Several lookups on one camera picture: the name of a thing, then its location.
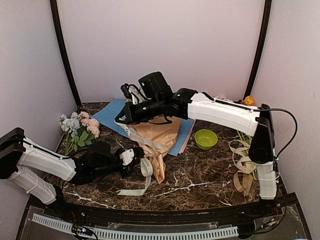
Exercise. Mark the lime green bowl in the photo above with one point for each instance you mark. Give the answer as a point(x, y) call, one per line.
point(205, 139)

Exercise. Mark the right black frame post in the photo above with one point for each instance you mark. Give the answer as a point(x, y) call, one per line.
point(259, 49)

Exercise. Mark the pile of fake flowers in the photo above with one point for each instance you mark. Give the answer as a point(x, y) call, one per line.
point(248, 101)
point(80, 130)

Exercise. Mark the brown twine ribbon bundle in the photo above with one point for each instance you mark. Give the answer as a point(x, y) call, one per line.
point(246, 168)

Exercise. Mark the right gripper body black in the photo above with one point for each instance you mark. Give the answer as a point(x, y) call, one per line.
point(153, 108)

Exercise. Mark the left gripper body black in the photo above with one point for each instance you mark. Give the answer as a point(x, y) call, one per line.
point(130, 171)

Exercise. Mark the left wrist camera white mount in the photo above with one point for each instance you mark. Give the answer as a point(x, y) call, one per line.
point(131, 156)

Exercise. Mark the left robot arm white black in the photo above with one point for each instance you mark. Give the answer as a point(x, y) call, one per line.
point(18, 154)

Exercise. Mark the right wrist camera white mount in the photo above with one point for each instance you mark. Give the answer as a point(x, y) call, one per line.
point(133, 93)

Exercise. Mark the white slotted cable duct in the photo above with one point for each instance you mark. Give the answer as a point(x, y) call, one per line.
point(121, 231)

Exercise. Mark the blue wrapping paper sheet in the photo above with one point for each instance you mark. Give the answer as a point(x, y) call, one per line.
point(107, 115)

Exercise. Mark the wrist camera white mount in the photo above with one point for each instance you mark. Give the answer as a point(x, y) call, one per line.
point(133, 93)
point(131, 156)

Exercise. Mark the beige pink wrapping paper sheet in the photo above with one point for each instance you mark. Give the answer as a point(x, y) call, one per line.
point(157, 137)

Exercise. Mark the black frame post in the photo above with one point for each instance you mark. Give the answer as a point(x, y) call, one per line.
point(63, 51)
point(259, 49)

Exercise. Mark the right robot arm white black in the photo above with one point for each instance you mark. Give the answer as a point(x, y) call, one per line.
point(155, 97)

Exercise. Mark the white printed ribbon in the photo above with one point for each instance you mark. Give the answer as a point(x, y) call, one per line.
point(142, 160)

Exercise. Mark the left black frame post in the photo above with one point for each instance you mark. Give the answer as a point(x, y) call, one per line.
point(63, 51)

